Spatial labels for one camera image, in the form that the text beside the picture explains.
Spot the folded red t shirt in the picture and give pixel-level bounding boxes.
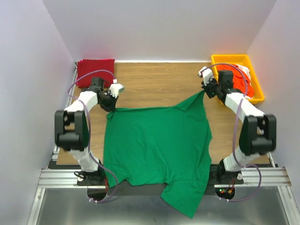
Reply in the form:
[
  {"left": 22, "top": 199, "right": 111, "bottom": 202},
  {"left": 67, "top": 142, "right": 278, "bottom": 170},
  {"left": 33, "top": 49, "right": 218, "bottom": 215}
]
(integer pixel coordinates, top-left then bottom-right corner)
[{"left": 77, "top": 58, "right": 115, "bottom": 89}]

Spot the folded pink t shirt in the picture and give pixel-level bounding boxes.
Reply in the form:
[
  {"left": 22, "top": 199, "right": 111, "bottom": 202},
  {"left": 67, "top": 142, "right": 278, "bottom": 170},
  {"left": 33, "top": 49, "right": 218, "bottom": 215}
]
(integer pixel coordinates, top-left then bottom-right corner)
[{"left": 75, "top": 75, "right": 79, "bottom": 87}]

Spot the yellow plastic bin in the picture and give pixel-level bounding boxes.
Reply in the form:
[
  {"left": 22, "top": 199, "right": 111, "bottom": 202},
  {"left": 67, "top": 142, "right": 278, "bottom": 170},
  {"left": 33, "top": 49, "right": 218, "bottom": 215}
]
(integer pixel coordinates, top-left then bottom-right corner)
[{"left": 211, "top": 54, "right": 264, "bottom": 105}]

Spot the white t shirt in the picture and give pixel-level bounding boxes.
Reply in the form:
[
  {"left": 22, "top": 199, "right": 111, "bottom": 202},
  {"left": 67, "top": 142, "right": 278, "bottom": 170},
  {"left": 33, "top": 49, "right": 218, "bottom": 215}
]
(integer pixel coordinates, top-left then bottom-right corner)
[{"left": 235, "top": 64, "right": 251, "bottom": 80}]

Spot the orange t shirt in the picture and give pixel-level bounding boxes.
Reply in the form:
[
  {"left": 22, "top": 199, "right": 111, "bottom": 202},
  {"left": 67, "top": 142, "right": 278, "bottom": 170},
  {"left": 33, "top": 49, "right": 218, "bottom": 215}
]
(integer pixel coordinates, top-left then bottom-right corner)
[{"left": 216, "top": 64, "right": 255, "bottom": 99}]

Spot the left side aluminium rail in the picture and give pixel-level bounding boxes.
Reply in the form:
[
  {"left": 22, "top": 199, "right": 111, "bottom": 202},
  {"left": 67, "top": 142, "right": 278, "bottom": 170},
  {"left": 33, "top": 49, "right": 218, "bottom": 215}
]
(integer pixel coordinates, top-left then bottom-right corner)
[{"left": 48, "top": 62, "right": 78, "bottom": 165}]

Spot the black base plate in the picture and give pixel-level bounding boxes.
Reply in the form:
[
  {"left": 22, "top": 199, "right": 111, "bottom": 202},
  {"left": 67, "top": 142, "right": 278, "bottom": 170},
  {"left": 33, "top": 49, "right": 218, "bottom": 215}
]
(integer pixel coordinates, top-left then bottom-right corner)
[{"left": 74, "top": 164, "right": 244, "bottom": 199}]

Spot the right side aluminium rail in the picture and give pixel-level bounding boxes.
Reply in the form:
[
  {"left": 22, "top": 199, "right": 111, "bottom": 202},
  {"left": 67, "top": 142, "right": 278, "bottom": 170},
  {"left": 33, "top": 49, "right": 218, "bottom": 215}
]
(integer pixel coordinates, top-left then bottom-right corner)
[{"left": 267, "top": 152, "right": 278, "bottom": 167}]

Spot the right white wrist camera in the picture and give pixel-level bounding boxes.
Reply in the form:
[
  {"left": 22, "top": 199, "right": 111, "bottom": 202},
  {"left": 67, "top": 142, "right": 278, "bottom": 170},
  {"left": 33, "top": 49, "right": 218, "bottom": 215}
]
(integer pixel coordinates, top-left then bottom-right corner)
[{"left": 198, "top": 67, "right": 218, "bottom": 88}]

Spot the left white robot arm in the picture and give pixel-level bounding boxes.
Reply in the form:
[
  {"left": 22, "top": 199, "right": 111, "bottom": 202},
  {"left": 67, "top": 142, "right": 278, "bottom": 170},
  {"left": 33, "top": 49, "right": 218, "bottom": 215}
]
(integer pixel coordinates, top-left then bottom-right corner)
[{"left": 54, "top": 77, "right": 124, "bottom": 185}]

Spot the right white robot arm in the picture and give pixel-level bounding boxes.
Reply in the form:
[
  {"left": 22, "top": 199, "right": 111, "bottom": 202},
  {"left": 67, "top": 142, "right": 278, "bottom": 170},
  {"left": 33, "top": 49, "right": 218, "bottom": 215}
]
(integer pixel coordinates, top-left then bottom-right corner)
[{"left": 198, "top": 67, "right": 277, "bottom": 181}]

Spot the aluminium frame rail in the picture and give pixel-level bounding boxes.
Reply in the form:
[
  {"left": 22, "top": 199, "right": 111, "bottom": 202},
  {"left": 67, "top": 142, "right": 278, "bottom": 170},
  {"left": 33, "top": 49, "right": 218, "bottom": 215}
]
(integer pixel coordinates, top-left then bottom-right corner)
[{"left": 38, "top": 167, "right": 291, "bottom": 189}]

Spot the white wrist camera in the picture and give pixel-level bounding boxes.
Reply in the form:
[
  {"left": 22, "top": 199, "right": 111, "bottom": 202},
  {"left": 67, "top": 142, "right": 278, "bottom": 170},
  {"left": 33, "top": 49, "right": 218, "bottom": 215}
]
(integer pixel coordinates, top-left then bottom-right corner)
[
  {"left": 107, "top": 83, "right": 125, "bottom": 98},
  {"left": 198, "top": 67, "right": 218, "bottom": 88}
]

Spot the green t shirt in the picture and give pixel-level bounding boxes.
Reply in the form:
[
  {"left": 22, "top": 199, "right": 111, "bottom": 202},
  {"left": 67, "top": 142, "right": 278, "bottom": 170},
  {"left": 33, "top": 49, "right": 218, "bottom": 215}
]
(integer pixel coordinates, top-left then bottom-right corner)
[{"left": 103, "top": 91, "right": 212, "bottom": 218}]

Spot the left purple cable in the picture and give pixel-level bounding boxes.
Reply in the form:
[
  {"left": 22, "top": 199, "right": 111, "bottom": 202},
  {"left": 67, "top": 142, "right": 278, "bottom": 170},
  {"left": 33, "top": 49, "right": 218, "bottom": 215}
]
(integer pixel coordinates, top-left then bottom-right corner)
[{"left": 67, "top": 69, "right": 119, "bottom": 204}]

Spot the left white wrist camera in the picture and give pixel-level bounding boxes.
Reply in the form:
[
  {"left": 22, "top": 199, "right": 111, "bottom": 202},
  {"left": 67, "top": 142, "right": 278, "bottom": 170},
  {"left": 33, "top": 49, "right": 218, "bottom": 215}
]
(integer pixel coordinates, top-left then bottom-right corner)
[{"left": 107, "top": 83, "right": 125, "bottom": 98}]

